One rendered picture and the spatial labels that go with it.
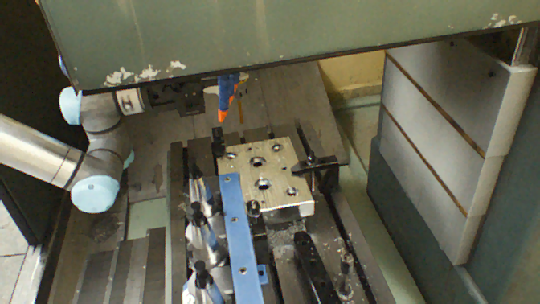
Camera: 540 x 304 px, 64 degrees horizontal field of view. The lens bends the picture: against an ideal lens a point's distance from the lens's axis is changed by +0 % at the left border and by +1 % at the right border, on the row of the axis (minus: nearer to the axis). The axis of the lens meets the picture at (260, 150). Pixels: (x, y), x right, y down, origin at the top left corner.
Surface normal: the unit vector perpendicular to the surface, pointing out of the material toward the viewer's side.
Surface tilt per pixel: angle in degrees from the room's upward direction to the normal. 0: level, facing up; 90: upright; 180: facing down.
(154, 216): 0
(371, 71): 90
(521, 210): 90
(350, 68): 90
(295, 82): 24
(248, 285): 0
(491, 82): 90
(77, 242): 17
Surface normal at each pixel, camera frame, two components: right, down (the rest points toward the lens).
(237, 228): -0.08, -0.79
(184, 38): 0.17, 0.59
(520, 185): -0.98, 0.17
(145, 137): -0.01, -0.47
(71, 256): 0.21, -0.80
